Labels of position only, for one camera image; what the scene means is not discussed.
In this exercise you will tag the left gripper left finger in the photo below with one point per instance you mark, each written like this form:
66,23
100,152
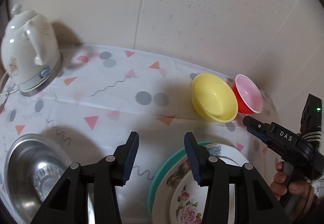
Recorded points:
67,202

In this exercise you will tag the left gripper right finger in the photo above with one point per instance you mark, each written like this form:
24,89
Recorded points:
195,160

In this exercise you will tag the person's right hand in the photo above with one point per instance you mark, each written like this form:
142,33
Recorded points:
304,190

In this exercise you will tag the white plate pink roses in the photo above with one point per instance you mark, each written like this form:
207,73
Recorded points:
188,201

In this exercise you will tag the turquoise plastic plate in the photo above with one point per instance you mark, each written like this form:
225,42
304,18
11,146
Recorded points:
163,185

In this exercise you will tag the yellow plastic bowl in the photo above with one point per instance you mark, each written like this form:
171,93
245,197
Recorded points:
213,99

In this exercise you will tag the red plastic bowl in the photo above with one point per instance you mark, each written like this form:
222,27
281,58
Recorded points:
248,95

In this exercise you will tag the white ceramic electric kettle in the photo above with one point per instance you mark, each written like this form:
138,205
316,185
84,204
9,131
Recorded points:
29,51

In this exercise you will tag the stainless steel bowl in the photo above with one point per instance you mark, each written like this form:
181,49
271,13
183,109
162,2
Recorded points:
33,166

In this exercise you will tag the white patterned tablecloth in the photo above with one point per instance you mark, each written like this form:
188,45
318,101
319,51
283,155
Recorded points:
104,93

